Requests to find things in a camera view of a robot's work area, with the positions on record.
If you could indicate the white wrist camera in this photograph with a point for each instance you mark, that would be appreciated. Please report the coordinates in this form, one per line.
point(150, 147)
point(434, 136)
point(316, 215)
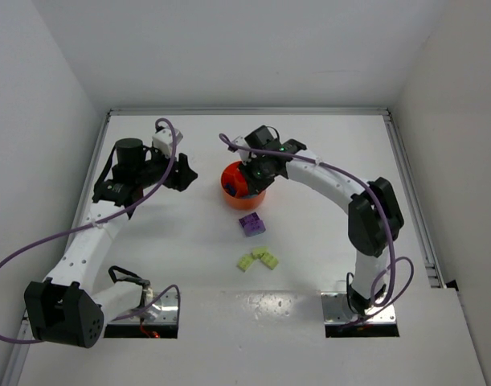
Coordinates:
point(164, 139)
point(240, 146)

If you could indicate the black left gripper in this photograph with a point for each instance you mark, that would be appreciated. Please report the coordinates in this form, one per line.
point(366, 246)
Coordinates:
point(177, 172)

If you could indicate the orange round divided container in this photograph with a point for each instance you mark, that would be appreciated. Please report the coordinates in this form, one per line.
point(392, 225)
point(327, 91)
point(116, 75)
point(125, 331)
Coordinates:
point(232, 175)

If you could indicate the yellow-green lego right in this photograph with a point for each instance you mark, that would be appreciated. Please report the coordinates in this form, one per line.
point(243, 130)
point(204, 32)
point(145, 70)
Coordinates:
point(269, 260)

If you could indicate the purple lego block stack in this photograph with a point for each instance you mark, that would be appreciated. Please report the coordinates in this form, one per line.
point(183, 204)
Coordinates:
point(252, 225)

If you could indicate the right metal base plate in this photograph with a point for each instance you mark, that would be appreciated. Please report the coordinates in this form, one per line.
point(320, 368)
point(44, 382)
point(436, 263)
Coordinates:
point(336, 312)

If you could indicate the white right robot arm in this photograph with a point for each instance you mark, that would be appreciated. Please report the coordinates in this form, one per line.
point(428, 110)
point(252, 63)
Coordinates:
point(374, 218)

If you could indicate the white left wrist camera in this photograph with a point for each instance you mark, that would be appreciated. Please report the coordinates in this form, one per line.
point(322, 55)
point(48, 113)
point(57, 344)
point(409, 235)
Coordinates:
point(164, 139)

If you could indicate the yellow-green lego middle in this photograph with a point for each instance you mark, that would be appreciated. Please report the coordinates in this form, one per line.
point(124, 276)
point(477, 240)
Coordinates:
point(258, 252)

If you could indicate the blue arch lego piece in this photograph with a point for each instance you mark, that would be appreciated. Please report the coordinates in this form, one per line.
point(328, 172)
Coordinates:
point(230, 189)

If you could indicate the yellow-green lego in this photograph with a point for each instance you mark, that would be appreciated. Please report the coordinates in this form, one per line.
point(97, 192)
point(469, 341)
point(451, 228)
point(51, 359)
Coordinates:
point(258, 252)
point(245, 262)
point(269, 260)

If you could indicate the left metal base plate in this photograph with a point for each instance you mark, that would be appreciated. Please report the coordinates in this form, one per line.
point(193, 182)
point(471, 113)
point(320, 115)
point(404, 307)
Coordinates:
point(163, 312)

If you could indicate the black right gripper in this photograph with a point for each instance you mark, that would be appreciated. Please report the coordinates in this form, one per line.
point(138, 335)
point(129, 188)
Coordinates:
point(253, 182)

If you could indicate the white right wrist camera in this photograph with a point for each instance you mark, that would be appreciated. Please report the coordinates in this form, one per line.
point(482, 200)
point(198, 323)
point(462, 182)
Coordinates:
point(240, 146)

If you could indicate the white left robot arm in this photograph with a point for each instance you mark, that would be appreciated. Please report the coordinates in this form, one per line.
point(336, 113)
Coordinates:
point(63, 308)

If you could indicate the yellow-green lego left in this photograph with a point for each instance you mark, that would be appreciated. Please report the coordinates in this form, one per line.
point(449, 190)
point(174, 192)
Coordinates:
point(245, 262)

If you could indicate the metal base plate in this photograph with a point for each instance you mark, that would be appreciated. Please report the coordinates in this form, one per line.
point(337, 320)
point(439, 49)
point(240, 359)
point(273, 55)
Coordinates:
point(163, 312)
point(336, 312)

